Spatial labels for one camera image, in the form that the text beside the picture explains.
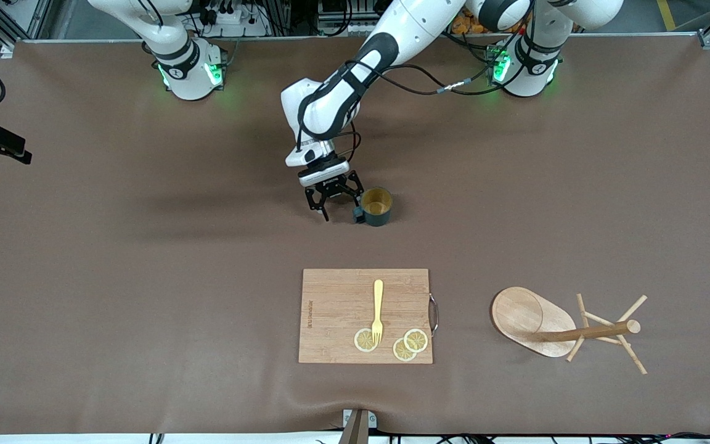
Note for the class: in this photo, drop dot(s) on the pile of orange items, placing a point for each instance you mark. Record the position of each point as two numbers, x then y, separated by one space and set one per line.
466 24

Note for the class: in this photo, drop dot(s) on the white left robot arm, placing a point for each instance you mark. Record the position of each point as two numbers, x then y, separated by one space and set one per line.
420 21

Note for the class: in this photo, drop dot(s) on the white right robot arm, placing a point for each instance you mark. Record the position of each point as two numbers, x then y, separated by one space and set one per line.
185 74

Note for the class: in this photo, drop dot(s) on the yellow plastic fork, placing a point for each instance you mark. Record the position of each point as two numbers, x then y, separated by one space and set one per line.
378 302

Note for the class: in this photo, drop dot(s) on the brown table cloth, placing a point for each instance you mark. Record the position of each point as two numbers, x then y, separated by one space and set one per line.
84 277

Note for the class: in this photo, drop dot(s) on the wooden mug tree rack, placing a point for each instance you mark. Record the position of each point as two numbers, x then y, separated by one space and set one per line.
518 314

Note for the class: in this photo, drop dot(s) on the bamboo cutting board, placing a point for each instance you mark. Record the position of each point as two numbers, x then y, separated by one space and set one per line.
336 308

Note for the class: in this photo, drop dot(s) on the lemon slice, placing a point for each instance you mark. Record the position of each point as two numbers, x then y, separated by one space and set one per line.
401 353
418 340
362 341

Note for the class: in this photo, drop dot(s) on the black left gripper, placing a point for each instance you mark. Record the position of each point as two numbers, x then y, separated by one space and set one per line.
331 189

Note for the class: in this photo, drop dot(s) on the white power strip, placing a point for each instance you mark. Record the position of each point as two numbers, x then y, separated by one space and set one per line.
232 18

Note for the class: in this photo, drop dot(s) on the grey control box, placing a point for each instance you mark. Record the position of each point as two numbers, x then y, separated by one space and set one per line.
342 28

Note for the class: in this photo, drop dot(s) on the teal mug with yellow inside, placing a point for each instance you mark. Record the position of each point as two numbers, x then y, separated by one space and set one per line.
379 217

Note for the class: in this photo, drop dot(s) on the grey metal mount bracket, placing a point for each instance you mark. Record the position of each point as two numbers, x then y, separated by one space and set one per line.
356 431

